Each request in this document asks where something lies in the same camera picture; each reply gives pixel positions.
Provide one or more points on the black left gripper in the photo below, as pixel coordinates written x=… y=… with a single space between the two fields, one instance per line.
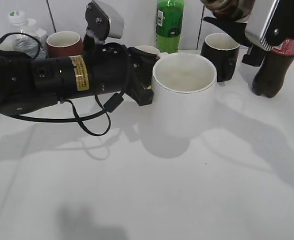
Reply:
x=115 y=68

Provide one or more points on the Cestbon water bottle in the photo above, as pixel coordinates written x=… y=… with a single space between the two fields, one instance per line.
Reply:
x=22 y=43

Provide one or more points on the green soda bottle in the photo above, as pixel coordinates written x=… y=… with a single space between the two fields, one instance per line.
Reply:
x=169 y=17

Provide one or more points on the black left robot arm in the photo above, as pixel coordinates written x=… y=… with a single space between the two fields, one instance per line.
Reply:
x=27 y=85

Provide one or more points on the white mug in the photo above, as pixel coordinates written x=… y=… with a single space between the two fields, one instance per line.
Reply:
x=183 y=85

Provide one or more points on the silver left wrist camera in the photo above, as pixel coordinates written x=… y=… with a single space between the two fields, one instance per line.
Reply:
x=103 y=21

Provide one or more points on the Nescafe coffee bottle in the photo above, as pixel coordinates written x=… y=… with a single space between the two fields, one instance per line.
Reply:
x=229 y=9

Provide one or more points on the black mug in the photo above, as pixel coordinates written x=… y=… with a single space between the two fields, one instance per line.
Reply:
x=222 y=51

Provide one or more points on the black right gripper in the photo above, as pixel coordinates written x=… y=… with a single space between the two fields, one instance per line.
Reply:
x=281 y=28

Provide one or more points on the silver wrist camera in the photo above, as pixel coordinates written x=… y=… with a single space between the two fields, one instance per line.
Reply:
x=259 y=21
x=103 y=21

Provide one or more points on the yellow paper cup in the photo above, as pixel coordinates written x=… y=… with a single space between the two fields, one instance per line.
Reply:
x=147 y=49

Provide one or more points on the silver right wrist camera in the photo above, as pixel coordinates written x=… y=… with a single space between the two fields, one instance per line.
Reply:
x=259 y=21

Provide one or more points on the cola bottle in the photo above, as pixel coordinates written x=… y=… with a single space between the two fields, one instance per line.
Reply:
x=271 y=76

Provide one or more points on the dark red mug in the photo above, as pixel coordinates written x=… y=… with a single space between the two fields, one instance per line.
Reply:
x=64 y=44

